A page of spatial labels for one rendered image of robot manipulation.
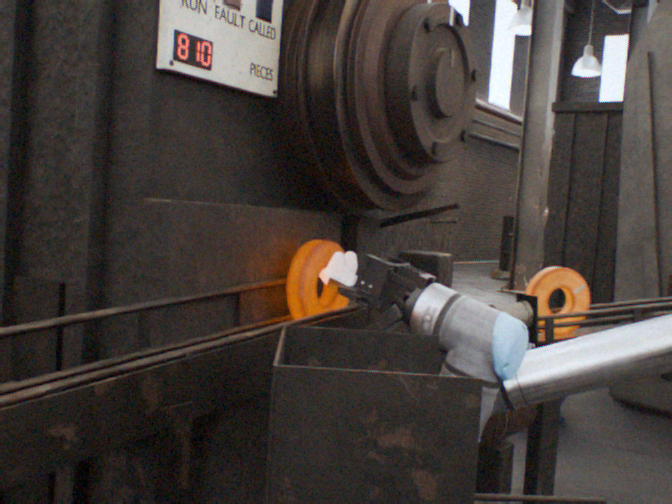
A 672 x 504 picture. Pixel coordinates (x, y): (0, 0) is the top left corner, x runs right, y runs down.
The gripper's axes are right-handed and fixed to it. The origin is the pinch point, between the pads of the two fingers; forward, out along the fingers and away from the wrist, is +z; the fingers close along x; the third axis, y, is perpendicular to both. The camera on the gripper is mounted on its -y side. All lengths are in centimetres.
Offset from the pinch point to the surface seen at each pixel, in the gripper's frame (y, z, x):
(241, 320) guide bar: -8.2, 2.3, 15.3
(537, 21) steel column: 182, 339, -869
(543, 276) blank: 4, -19, -60
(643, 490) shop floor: -69, -45, -168
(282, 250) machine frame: 2.0, 6.3, 4.2
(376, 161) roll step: 20.9, -0.3, -6.0
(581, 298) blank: 2, -26, -68
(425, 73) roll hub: 37.6, -1.6, -11.0
